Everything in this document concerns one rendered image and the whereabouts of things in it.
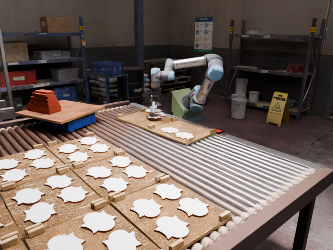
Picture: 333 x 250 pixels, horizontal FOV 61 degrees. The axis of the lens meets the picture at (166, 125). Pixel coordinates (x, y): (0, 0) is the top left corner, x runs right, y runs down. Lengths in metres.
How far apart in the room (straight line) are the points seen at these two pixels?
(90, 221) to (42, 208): 0.25
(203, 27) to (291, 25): 2.33
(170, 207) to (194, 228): 0.16
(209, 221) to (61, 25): 5.51
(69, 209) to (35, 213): 0.13
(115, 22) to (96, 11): 0.58
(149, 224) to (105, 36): 6.62
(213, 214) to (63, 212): 0.64
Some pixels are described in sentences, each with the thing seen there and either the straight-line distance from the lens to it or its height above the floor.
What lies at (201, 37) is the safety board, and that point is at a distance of 8.03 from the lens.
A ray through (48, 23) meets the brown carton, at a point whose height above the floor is 1.77.
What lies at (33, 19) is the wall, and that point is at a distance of 6.78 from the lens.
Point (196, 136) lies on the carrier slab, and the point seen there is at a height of 0.94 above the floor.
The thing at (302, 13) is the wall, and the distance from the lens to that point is 6.70.
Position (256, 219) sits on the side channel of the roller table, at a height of 0.95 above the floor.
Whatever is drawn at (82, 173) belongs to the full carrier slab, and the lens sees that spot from 1.61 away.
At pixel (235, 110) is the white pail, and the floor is 0.16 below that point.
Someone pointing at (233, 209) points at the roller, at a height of 0.92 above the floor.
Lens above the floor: 1.67
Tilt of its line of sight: 19 degrees down
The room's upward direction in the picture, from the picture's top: 1 degrees clockwise
